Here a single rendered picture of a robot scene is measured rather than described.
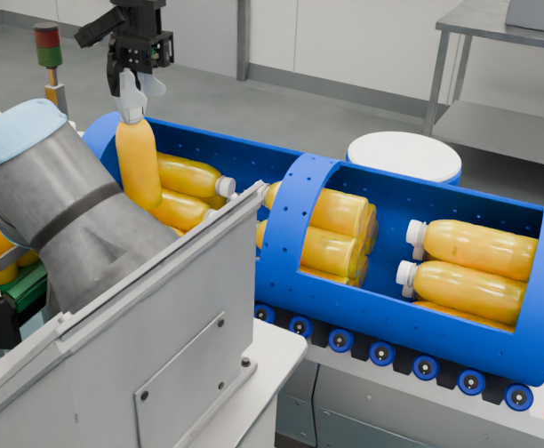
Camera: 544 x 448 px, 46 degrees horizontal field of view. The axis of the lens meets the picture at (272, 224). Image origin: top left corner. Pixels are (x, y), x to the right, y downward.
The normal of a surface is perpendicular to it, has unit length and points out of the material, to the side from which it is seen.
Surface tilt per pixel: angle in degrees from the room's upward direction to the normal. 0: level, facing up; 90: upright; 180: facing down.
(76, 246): 51
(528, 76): 90
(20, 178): 65
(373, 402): 70
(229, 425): 0
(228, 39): 90
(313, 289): 93
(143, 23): 90
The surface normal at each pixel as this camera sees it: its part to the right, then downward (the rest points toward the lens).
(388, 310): -0.40, 0.48
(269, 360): 0.04, -0.85
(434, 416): -0.37, 0.16
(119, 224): 0.30, -0.59
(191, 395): 0.85, 0.31
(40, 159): 0.30, -0.20
